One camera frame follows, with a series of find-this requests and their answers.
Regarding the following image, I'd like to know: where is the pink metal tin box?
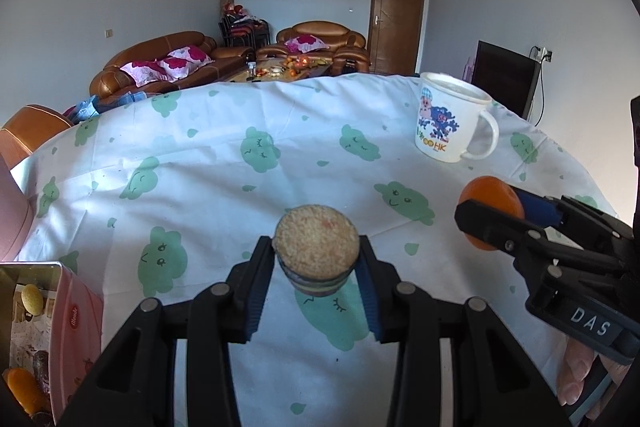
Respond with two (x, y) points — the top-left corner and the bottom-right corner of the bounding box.
(1, 261), (103, 423)

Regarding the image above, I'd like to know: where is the blue cloth on sofa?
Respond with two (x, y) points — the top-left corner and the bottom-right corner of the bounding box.
(63, 91), (146, 126)

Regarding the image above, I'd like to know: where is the black shelf with items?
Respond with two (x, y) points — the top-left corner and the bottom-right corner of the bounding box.
(219, 0), (271, 50)

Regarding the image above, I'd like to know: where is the white green cloud tablecloth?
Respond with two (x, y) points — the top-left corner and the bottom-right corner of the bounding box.
(8, 74), (618, 427)

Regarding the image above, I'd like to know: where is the yellow small fruit lower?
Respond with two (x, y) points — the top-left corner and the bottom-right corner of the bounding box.
(21, 284), (44, 317)

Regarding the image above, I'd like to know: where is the coffee table with fruits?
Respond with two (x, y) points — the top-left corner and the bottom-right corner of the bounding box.
(224, 56), (332, 83)

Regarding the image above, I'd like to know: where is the brown wooden door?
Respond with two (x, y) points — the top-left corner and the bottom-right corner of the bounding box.
(368, 0), (424, 76)

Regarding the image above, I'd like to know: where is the brown leather armchair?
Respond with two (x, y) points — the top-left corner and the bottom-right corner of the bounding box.
(256, 20), (370, 76)

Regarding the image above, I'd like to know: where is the orange leather chair back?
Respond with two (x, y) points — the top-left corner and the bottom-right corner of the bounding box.
(0, 105), (72, 169)

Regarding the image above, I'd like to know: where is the long brown leather sofa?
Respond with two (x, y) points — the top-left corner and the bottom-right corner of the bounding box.
(89, 31), (255, 100)

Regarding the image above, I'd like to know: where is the white cartoon mug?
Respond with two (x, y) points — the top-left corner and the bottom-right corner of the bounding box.
(414, 72), (500, 164)

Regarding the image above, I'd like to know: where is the person right hand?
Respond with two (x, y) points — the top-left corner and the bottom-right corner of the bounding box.
(556, 338), (629, 421)

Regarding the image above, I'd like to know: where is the orange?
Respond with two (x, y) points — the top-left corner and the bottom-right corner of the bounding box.
(2, 367), (52, 419)
(458, 174), (526, 253)

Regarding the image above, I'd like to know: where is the pink electric kettle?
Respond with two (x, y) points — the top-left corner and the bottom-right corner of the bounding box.
(0, 159), (34, 261)

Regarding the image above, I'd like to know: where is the black television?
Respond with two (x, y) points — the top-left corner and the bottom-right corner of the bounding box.
(471, 41), (541, 119)

